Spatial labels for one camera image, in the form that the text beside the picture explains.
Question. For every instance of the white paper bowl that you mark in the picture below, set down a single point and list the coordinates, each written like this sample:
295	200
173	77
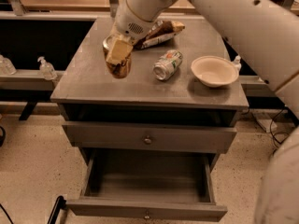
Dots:
214	71

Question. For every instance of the clear bottle far left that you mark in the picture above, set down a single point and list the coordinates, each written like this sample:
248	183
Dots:
6	66

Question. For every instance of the round brass top knob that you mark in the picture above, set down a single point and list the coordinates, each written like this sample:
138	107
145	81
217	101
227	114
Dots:
147	140

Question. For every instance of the green white soda can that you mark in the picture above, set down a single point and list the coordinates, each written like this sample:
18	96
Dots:
167	65

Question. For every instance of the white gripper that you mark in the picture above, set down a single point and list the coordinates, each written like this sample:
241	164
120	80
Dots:
130	22

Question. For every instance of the closed grey top drawer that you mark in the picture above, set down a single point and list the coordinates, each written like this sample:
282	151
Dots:
164	137

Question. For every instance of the orange soda can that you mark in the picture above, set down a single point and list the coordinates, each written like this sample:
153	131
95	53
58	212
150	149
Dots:
120	70

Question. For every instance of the black chair leg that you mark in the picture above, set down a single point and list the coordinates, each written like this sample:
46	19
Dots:
60	204

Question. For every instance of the left hand sanitizer bottle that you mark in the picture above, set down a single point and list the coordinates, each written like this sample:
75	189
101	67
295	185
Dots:
47	69

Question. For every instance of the right hand sanitizer bottle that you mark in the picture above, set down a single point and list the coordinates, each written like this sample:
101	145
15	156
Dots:
237	62

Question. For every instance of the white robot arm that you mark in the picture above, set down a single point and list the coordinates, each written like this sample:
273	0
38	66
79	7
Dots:
266	36

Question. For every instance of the hand sanitizer bottle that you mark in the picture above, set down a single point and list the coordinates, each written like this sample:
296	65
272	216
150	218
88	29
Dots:
47	69
237	62

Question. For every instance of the open grey middle drawer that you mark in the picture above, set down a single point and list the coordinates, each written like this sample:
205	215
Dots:
129	183

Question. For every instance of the grey wooden drawer cabinet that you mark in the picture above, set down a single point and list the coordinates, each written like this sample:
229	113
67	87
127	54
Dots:
87	92

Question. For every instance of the brown chip bag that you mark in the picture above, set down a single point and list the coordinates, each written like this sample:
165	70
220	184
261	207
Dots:
160	32

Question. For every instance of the wooden back shelf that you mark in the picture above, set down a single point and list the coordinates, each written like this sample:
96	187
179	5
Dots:
181	6

